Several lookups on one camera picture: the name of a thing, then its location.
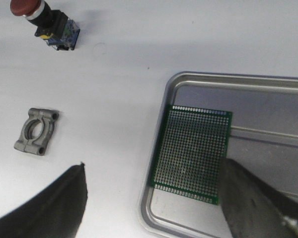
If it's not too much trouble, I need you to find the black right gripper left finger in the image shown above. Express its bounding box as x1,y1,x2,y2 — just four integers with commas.
0,164,87,238

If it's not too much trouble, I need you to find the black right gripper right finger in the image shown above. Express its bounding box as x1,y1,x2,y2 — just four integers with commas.
218,158,298,238

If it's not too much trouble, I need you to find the green perforated circuit board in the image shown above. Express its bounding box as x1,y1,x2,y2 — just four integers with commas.
149,105,233,205

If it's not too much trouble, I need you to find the silver metal tray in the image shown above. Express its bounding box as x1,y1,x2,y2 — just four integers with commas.
140,72,298,238

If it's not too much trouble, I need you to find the grey metal clamp block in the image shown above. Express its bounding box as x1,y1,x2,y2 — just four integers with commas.
14,108,59,156

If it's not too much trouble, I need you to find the red emergency stop button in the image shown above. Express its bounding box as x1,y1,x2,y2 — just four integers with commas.
10,0,80,51

